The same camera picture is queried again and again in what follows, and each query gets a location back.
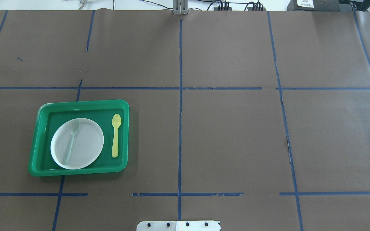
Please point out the translucent pale fork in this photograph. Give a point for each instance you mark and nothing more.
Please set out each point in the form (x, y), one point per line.
(74, 132)

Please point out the yellow plastic spoon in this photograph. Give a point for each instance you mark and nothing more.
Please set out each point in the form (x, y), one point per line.
(116, 123)

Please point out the black computer box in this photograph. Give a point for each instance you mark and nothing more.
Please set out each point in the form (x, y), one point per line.
(318, 6)

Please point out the aluminium frame post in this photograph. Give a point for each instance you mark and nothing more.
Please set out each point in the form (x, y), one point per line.
(180, 7)

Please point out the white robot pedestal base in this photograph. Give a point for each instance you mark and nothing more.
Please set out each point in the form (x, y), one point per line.
(191, 225)

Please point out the green plastic tray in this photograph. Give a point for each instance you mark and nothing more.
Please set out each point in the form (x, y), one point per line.
(52, 115)

